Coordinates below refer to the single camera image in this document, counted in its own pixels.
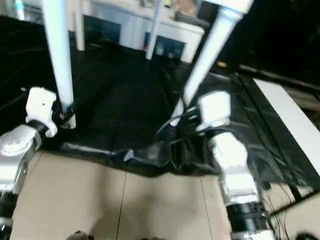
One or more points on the white flat board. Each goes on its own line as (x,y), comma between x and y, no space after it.
(290,110)

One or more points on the black work mat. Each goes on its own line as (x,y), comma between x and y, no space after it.
(120,100)

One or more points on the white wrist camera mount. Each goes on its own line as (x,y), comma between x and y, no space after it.
(214,111)
(41,110)

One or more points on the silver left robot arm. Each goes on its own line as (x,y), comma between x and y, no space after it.
(17,160)

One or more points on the white low cabinet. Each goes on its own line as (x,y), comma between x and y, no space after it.
(125,25)

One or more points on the small yellow tag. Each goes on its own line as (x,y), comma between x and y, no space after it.
(222,65)

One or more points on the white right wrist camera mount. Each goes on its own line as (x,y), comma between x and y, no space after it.
(214,111)

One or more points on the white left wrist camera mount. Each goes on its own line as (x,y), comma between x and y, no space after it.
(41,110)

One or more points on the black folding stand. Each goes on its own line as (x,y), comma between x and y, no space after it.
(295,197)

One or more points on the beige plush toy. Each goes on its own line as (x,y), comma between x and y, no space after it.
(187,6)

